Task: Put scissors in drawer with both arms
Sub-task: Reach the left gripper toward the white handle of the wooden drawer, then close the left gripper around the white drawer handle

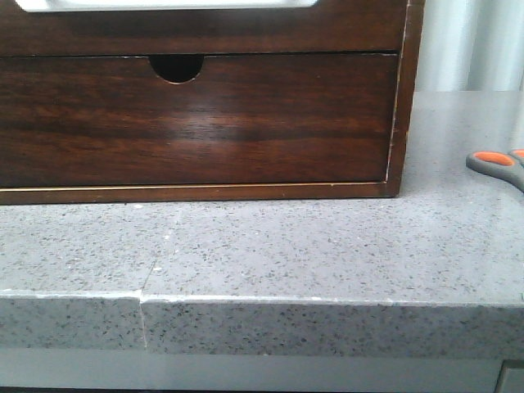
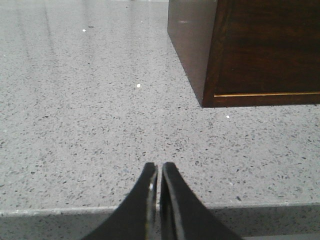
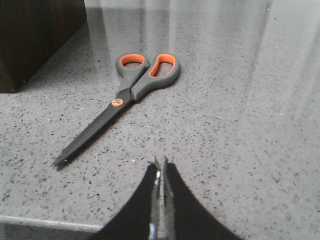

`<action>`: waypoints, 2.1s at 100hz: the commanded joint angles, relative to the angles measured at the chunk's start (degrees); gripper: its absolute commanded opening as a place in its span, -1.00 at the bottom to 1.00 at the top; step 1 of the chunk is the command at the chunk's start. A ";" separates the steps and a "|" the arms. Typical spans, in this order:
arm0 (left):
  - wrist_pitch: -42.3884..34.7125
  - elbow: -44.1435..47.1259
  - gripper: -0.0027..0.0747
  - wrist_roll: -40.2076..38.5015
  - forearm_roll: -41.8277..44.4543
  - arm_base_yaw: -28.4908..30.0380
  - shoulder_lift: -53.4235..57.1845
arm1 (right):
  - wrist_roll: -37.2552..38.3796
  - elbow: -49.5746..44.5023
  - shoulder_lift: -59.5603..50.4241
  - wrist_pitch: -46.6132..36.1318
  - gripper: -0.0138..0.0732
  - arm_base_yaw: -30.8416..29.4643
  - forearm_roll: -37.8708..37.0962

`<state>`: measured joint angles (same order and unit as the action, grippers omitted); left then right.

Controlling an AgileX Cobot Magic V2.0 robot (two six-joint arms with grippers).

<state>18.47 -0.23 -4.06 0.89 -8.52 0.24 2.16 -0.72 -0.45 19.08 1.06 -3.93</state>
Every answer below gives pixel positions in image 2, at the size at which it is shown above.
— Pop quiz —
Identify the dark wooden drawer cabinet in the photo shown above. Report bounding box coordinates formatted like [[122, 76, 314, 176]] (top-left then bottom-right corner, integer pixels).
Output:
[[167, 0, 320, 108]]

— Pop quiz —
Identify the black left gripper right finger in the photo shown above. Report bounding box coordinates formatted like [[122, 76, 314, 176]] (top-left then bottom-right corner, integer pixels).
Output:
[[160, 162, 241, 240]]

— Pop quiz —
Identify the dark wooden drawer front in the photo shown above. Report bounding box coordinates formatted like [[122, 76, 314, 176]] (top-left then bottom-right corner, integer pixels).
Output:
[[216, 0, 320, 94]]

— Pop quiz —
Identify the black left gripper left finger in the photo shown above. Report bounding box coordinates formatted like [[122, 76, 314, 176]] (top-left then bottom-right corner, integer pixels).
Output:
[[83, 162, 158, 240]]

